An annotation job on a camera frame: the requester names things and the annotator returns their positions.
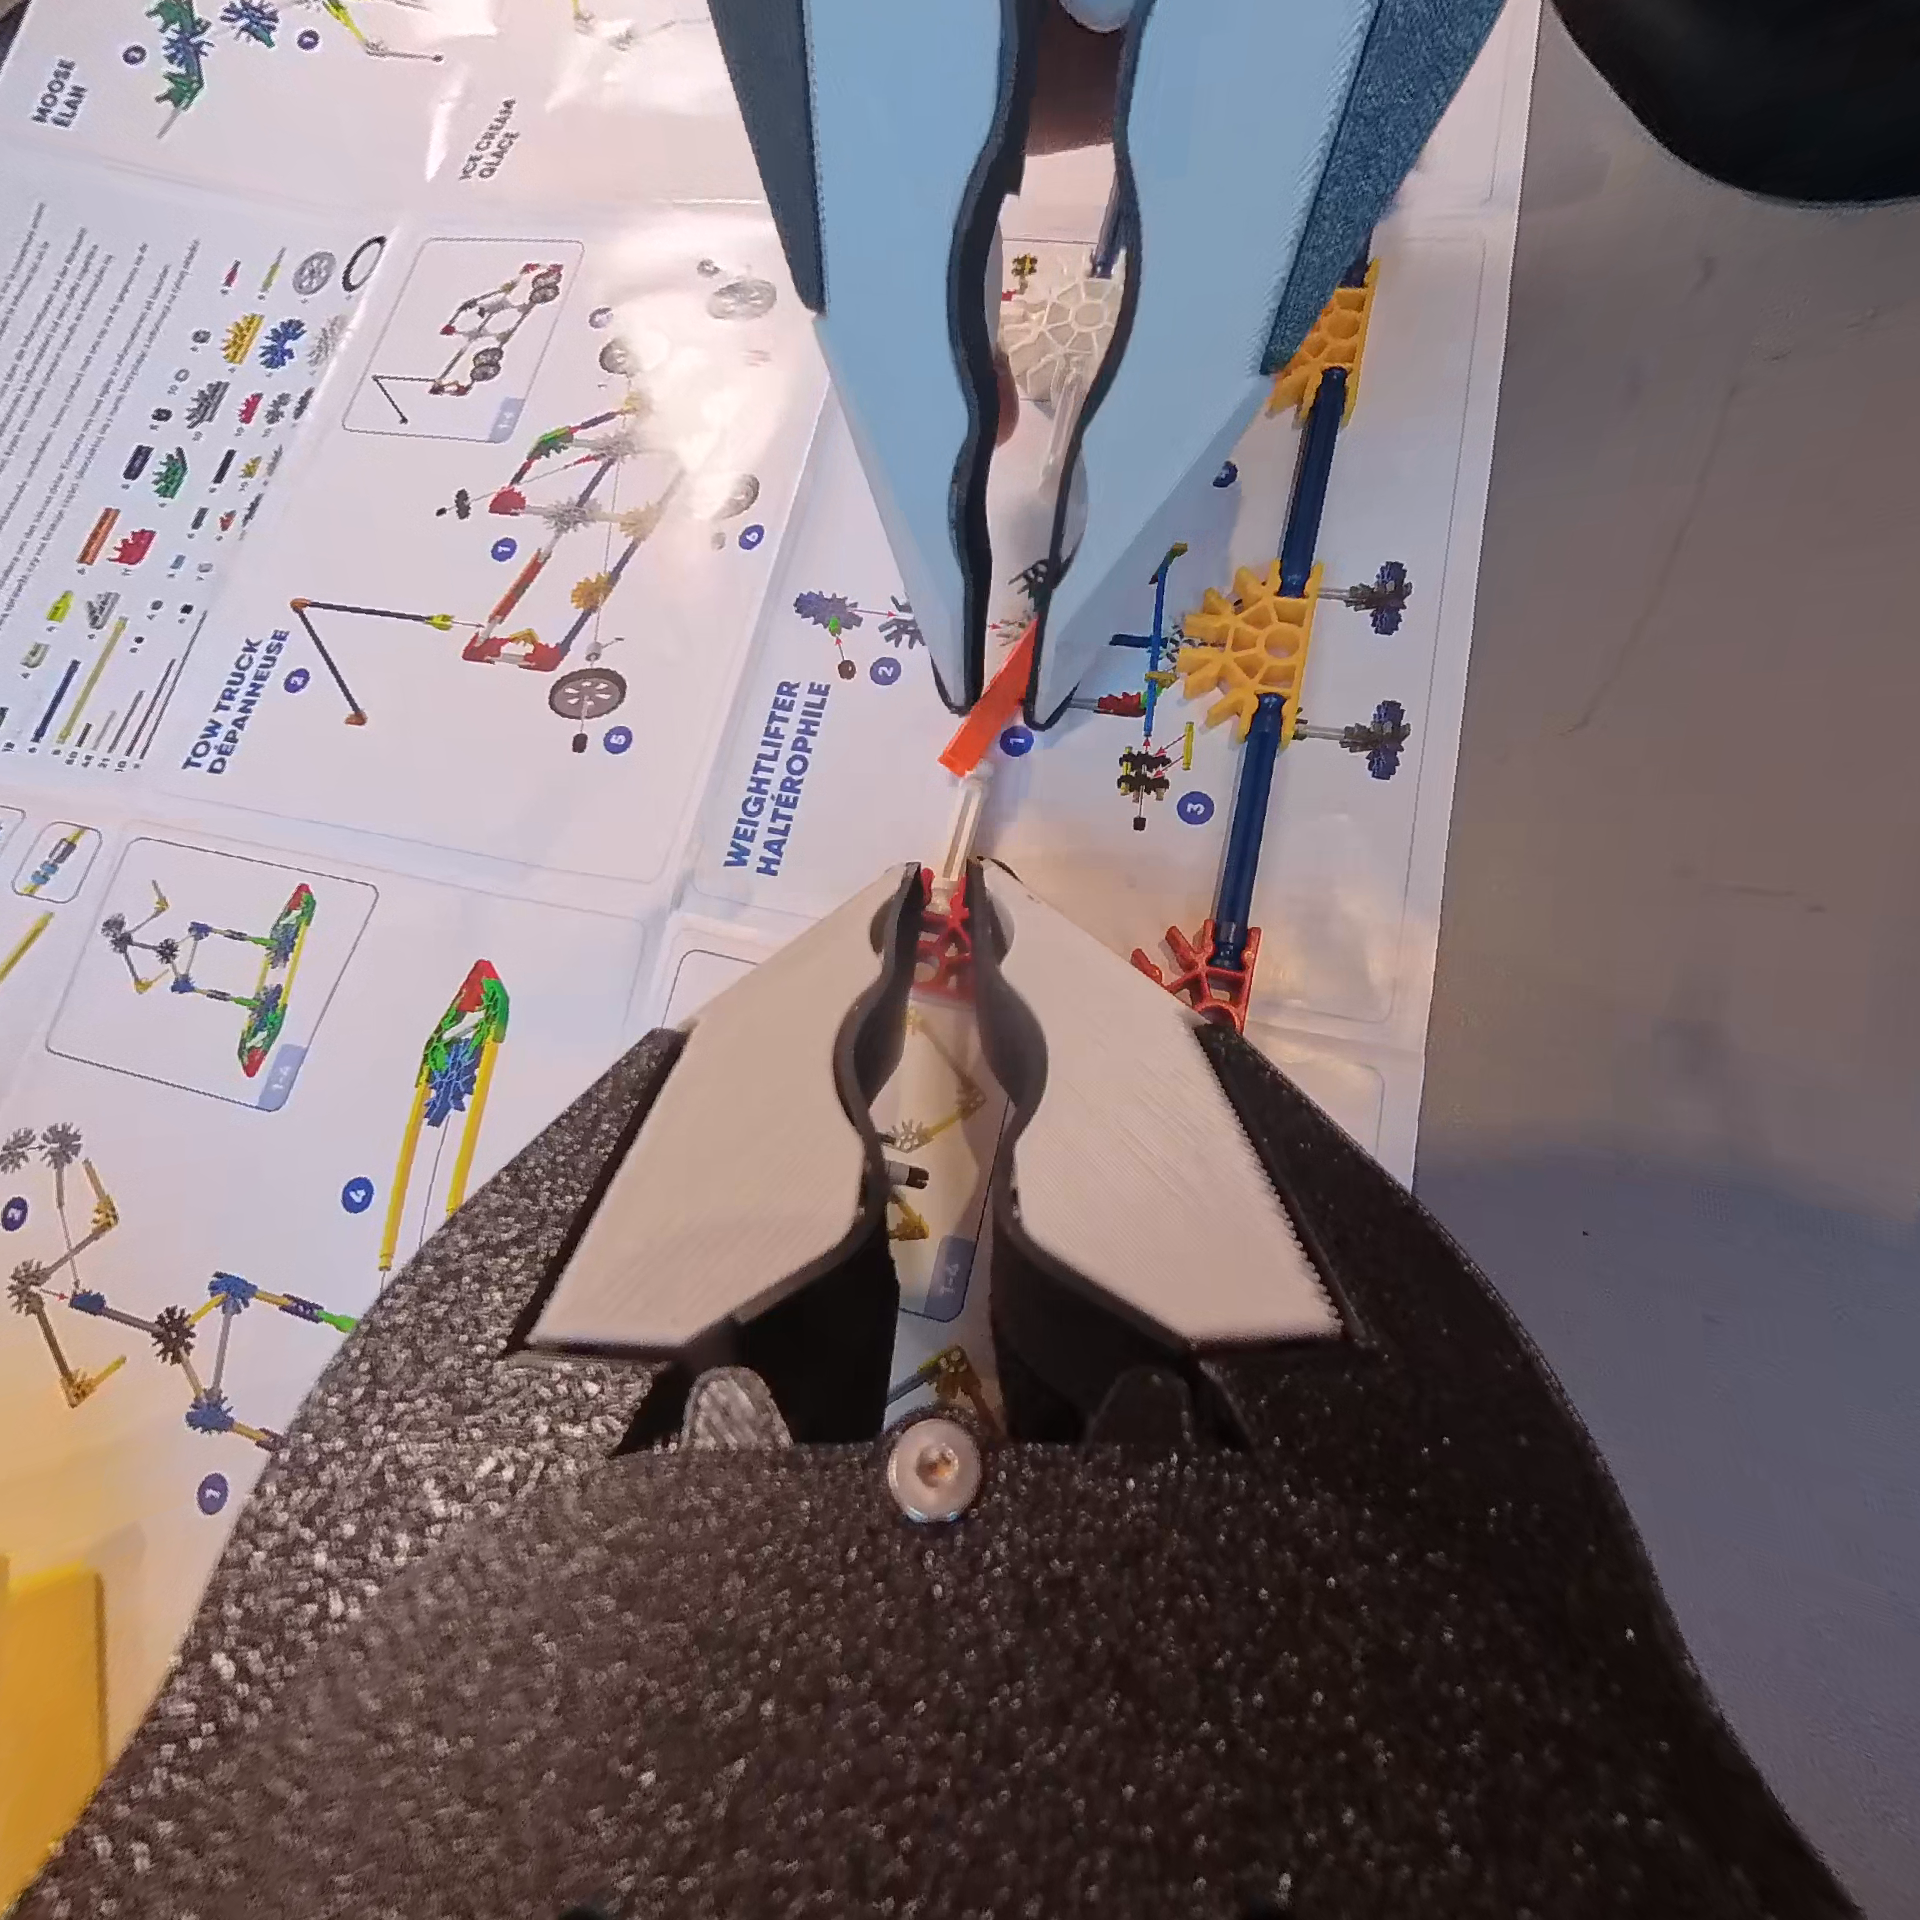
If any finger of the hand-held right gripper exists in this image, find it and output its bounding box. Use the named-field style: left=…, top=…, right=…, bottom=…
left=801, top=0, right=1041, bottom=716
left=1032, top=0, right=1384, bottom=728

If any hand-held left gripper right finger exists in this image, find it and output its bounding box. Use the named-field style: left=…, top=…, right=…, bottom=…
left=968, top=854, right=1346, bottom=1353

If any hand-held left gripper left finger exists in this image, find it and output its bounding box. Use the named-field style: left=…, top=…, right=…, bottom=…
left=521, top=861, right=925, bottom=1365

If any red toy connector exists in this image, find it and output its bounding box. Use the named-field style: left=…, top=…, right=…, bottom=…
left=1133, top=920, right=1262, bottom=1032
left=913, top=885, right=1000, bottom=999

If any blue rod orange connector assembly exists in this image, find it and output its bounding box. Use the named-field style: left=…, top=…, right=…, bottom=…
left=1178, top=259, right=1384, bottom=975

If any orange toy connector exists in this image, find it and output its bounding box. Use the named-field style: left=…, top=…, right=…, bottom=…
left=941, top=621, right=1045, bottom=780

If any yellow divided parts bin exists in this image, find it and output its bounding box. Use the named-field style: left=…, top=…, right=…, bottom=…
left=0, top=1558, right=111, bottom=1863

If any person's right hand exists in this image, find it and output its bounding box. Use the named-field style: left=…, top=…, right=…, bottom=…
left=1025, top=29, right=1129, bottom=160

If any white connector rod assembly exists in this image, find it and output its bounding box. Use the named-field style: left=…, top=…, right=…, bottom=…
left=998, top=193, right=1129, bottom=504

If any printed instruction sheet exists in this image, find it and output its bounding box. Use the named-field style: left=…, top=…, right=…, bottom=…
left=0, top=0, right=1549, bottom=1696

